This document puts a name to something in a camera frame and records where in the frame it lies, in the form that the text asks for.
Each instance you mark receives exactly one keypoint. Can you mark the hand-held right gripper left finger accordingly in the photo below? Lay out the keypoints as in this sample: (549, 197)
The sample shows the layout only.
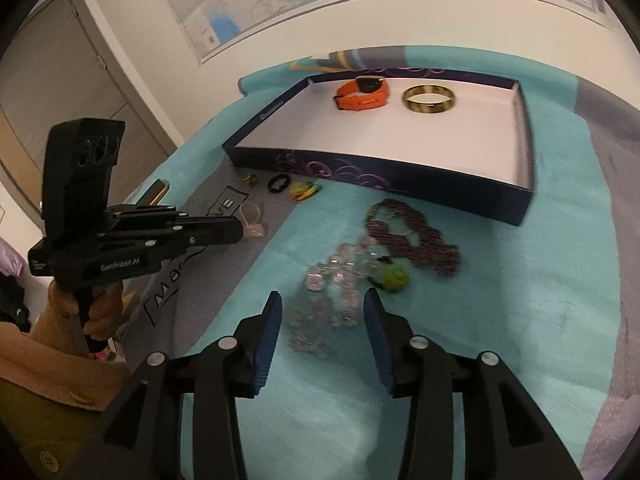
(267, 345)

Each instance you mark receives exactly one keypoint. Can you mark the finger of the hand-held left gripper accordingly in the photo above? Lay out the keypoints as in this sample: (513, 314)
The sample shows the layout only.
(210, 234)
(150, 217)

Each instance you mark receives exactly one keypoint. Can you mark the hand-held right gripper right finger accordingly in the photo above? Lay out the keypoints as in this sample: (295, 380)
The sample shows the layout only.
(376, 345)

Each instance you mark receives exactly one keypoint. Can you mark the pink translucent hair clip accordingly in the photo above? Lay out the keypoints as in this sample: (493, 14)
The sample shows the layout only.
(255, 231)

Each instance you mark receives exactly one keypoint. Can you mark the yellow green beaded ornament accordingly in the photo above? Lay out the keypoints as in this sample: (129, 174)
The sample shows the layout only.
(301, 191)

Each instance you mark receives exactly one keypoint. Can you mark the dark blue patterned box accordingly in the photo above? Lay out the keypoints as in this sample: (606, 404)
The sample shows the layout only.
(375, 135)

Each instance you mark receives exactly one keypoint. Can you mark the person's left forearm tan sleeve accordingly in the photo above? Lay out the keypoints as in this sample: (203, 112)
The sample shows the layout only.
(45, 360)

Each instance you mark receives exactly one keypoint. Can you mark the person's left hand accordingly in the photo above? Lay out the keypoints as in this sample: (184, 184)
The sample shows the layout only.
(107, 310)

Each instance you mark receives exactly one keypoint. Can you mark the brown flat wooden object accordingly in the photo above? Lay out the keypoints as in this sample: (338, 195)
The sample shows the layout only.
(160, 191)

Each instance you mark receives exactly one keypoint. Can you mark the purple cloth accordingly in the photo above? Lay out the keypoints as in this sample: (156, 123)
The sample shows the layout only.
(9, 257)

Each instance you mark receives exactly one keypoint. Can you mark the grey door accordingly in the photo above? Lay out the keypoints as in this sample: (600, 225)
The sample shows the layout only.
(60, 85)

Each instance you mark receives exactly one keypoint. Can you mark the teal and grey printed blanket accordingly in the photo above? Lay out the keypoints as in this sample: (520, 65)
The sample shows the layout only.
(525, 300)

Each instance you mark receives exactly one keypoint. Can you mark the orange smart watch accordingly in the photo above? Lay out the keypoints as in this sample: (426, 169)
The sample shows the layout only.
(350, 100)

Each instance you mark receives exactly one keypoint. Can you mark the gold bangle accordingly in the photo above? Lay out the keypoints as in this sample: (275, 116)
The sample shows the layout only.
(430, 110)

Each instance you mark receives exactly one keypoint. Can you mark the olive green garment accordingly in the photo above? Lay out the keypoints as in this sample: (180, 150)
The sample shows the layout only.
(35, 435)

